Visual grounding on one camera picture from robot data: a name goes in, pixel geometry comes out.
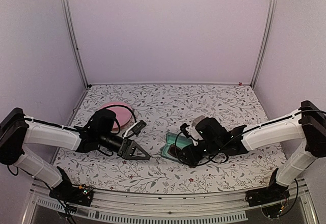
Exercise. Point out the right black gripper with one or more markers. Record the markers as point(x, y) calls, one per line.
point(192, 157)

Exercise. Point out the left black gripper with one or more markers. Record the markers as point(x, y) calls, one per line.
point(127, 149)

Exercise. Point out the brown sunglasses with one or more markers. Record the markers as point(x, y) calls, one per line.
point(174, 151)

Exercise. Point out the blue glasses case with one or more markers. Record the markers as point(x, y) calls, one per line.
point(174, 139)

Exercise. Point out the grey glasses case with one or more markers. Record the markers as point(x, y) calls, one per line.
point(198, 119)

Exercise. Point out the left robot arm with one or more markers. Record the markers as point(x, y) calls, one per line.
point(19, 130)

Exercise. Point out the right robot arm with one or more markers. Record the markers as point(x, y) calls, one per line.
point(307, 124)

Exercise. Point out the pink plate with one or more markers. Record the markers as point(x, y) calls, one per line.
point(123, 115)

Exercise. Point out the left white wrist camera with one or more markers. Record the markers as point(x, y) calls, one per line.
point(135, 129)

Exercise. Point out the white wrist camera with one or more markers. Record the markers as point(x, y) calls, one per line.
point(135, 129)
point(189, 131)

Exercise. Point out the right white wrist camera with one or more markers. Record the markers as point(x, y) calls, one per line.
point(189, 131)

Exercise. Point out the front aluminium rail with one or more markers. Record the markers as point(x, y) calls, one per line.
point(219, 207)

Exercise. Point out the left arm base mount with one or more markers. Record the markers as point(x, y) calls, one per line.
point(67, 192)

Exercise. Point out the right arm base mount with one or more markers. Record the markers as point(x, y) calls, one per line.
point(272, 193)

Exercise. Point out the left aluminium frame post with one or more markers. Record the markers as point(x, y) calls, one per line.
point(74, 44)

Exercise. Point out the aluminium frame post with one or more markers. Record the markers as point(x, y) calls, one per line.
point(264, 43)
point(74, 44)

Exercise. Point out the right aluminium frame post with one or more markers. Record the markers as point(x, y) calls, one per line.
point(264, 43)

